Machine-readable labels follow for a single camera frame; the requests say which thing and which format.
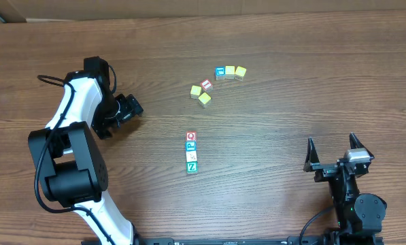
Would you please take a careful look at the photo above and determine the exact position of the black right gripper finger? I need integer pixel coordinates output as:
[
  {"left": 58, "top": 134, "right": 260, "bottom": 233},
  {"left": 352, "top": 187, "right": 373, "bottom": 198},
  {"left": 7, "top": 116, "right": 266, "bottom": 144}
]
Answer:
[
  {"left": 349, "top": 132, "right": 375, "bottom": 159},
  {"left": 305, "top": 137, "right": 320, "bottom": 166}
]

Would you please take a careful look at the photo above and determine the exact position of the red letter Q block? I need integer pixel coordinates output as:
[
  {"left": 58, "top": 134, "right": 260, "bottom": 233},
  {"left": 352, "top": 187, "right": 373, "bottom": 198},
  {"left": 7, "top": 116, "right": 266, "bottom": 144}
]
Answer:
[{"left": 186, "top": 131, "right": 197, "bottom": 142}]

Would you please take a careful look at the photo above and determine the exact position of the blue letter P block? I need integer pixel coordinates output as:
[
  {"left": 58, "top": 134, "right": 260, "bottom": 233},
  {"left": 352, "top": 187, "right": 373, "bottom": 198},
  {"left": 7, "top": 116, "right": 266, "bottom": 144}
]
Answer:
[{"left": 185, "top": 141, "right": 197, "bottom": 152}]

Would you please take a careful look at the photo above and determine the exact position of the white picture block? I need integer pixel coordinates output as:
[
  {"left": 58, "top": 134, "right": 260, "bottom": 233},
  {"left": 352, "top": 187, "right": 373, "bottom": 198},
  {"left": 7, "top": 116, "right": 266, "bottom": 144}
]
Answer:
[{"left": 186, "top": 150, "right": 198, "bottom": 163}]

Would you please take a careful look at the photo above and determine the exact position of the green letter Z block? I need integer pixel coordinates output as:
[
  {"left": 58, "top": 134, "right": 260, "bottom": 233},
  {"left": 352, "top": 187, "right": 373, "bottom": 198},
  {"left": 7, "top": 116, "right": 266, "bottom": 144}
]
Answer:
[{"left": 186, "top": 161, "right": 199, "bottom": 174}]

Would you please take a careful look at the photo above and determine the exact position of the yellow block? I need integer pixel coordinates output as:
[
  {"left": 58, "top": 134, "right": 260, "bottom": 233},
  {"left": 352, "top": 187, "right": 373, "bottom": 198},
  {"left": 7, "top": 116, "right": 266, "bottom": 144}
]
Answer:
[
  {"left": 198, "top": 93, "right": 212, "bottom": 108},
  {"left": 190, "top": 85, "right": 202, "bottom": 99},
  {"left": 225, "top": 65, "right": 235, "bottom": 80},
  {"left": 235, "top": 66, "right": 247, "bottom": 81}
]

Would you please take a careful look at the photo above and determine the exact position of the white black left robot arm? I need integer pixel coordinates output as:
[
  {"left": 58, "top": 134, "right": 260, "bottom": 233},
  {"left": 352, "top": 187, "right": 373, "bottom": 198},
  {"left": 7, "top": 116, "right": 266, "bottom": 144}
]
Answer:
[{"left": 28, "top": 56, "right": 145, "bottom": 245}]

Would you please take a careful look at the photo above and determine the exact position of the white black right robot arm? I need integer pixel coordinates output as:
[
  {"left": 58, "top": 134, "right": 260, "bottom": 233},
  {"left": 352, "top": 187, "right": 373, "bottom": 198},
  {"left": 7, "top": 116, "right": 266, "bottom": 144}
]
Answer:
[{"left": 303, "top": 133, "right": 387, "bottom": 244}]

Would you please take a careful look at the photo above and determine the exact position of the red letter I block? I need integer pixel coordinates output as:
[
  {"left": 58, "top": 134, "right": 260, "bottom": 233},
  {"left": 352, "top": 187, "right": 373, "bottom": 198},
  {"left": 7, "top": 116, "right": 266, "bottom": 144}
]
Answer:
[{"left": 200, "top": 79, "right": 214, "bottom": 93}]

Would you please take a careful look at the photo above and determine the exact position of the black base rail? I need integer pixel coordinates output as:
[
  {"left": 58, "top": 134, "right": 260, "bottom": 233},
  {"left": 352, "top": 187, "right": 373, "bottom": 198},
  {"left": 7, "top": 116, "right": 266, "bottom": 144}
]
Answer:
[{"left": 81, "top": 234, "right": 384, "bottom": 245}]

